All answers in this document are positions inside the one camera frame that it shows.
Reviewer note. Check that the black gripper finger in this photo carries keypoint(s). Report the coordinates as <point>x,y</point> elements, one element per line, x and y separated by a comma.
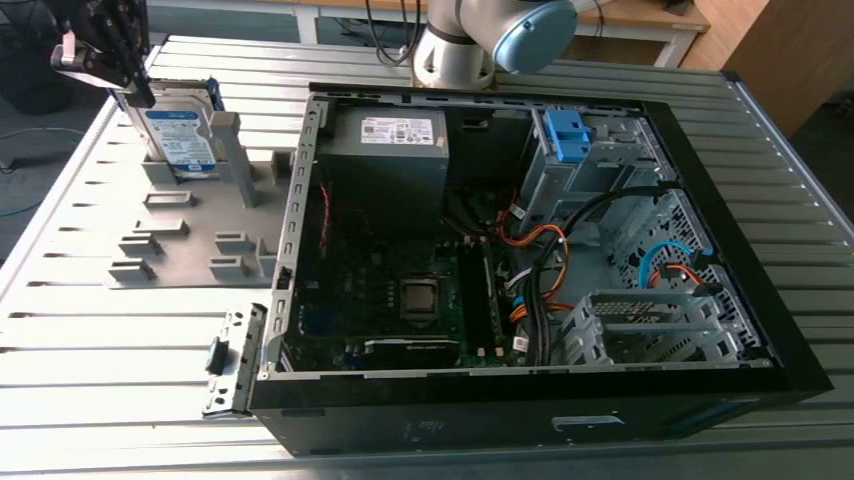
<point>140,92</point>

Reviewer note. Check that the hard disk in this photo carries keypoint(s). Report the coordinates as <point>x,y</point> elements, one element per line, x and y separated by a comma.
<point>177,140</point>

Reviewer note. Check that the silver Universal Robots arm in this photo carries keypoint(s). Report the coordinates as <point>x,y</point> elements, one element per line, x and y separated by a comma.
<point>454,50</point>

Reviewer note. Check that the metal disk bay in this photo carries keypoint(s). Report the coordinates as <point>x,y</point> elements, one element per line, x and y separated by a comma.
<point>641,327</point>

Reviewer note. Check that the black office chair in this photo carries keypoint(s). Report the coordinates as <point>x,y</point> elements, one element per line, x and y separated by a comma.
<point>27,85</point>

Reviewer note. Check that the grey parts rack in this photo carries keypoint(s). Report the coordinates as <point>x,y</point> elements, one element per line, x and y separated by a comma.
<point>201,225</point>

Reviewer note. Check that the grey power supply unit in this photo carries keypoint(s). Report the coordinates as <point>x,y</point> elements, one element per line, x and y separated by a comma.
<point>388,185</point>

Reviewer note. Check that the green motherboard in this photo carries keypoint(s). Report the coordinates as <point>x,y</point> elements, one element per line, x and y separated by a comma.
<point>348,300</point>

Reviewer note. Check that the black CPU fan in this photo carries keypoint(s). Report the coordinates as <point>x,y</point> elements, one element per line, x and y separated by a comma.
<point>477,202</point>

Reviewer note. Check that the silver CPU in socket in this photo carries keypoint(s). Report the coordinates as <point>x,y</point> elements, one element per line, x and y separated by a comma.
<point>420,299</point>

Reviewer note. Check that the blue plastic drive latch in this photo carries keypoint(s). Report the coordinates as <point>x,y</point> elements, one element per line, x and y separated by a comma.
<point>564,135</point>

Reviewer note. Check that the black RAM slot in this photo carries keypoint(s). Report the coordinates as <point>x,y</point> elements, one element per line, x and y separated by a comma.
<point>474,300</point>

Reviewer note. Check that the black graphics card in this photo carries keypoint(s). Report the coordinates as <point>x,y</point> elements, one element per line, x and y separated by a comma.
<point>414,350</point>

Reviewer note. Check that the green RAM stick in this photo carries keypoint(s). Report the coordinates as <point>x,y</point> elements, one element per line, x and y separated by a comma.
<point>493,300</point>

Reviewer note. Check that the metal optical drive cage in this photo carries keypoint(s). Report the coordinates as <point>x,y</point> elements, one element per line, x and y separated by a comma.
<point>588,175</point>

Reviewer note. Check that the wood top desk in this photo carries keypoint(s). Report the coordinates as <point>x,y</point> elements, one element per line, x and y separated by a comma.
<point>668,15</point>

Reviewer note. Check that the black PC case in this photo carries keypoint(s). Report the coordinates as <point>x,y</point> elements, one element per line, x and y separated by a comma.
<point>535,400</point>

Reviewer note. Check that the wooden cabinet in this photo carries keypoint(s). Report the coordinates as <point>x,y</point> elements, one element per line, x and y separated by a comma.
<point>801,50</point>

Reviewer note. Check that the black side camera mount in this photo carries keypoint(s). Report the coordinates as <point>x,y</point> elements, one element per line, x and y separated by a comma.
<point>88,67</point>

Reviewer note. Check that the white table frame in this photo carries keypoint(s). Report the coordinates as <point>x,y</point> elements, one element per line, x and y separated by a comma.
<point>308,20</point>

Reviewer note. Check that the metal case latch bracket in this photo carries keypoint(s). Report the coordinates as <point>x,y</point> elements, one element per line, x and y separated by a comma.
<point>244,350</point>

